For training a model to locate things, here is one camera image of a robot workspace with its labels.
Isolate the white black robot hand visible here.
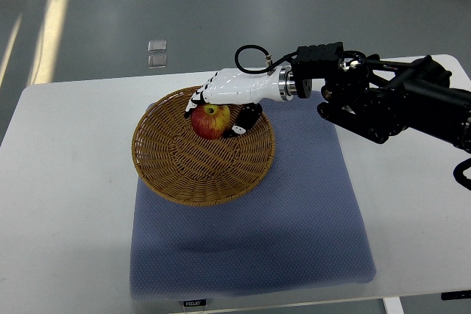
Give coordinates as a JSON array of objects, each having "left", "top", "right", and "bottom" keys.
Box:
[{"left": 185, "top": 66, "right": 297, "bottom": 138}]

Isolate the red yellow apple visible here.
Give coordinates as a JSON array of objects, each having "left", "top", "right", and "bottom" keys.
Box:
[{"left": 191, "top": 104, "right": 230, "bottom": 140}]

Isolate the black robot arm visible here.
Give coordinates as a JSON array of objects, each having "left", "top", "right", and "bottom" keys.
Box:
[{"left": 289, "top": 42, "right": 470, "bottom": 151}]

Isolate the round wicker basket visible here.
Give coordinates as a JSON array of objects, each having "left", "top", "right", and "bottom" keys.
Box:
[{"left": 132, "top": 87, "right": 275, "bottom": 207}]

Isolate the lower metal floor plate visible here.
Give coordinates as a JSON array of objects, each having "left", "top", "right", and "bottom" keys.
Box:
[{"left": 148, "top": 54, "right": 167, "bottom": 68}]

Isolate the metal floor plate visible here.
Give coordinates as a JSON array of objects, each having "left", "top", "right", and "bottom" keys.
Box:
[
  {"left": 147, "top": 40, "right": 167, "bottom": 52},
  {"left": 148, "top": 54, "right": 167, "bottom": 68}
]

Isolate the upper metal floor plate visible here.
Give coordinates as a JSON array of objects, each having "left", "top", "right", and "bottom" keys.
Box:
[{"left": 147, "top": 40, "right": 167, "bottom": 52}]

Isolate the blue grey fabric mat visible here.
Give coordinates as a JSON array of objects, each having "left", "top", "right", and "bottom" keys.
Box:
[{"left": 130, "top": 92, "right": 376, "bottom": 301}]

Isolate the black table label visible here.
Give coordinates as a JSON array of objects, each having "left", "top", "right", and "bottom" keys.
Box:
[{"left": 183, "top": 299, "right": 207, "bottom": 307}]

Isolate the white table leg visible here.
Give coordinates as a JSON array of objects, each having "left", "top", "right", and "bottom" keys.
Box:
[{"left": 383, "top": 297, "right": 405, "bottom": 314}]

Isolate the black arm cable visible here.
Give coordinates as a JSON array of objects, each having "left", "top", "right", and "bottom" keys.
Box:
[{"left": 234, "top": 45, "right": 299, "bottom": 74}]

